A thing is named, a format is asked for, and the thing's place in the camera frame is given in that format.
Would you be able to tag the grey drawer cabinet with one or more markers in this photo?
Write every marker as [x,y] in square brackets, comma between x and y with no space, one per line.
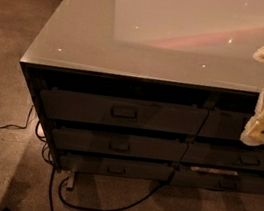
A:
[196,53]

